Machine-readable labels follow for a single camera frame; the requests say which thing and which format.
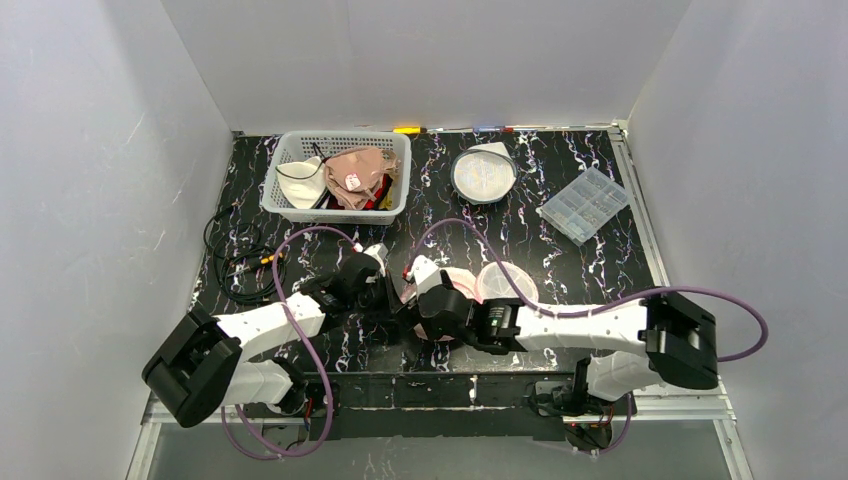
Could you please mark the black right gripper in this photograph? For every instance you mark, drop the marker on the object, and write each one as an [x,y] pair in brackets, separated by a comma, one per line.
[411,307]

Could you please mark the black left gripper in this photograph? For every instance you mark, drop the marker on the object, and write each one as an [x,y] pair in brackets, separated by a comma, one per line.
[385,291]

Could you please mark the white pink-trim laundry bag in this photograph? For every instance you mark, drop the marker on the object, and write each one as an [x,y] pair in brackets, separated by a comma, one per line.
[502,290]

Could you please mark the bright red bra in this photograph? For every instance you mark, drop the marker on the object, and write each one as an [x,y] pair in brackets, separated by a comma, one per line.
[383,200]

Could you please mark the beige pink bra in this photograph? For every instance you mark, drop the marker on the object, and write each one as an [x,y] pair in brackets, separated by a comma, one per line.
[354,176]

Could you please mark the black bra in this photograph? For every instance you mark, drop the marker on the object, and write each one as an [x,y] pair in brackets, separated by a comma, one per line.
[303,183]

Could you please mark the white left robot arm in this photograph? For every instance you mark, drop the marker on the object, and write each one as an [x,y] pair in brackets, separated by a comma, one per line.
[209,361]

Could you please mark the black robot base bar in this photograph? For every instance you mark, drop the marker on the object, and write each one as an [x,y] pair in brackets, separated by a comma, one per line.
[454,405]

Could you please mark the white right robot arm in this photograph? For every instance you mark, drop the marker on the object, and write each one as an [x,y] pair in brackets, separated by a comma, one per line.
[660,338]

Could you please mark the clear plastic parts box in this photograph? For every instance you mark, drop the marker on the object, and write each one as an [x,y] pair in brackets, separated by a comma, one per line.
[586,204]

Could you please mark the white plastic basket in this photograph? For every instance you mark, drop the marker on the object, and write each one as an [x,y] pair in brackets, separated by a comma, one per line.
[297,146]

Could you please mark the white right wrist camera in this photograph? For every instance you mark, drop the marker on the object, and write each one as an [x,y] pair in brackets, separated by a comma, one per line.
[420,277]

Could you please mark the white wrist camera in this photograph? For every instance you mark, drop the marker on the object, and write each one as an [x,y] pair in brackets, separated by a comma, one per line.
[376,251]
[420,277]

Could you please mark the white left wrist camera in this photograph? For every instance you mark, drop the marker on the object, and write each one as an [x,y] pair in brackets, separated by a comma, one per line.
[376,251]

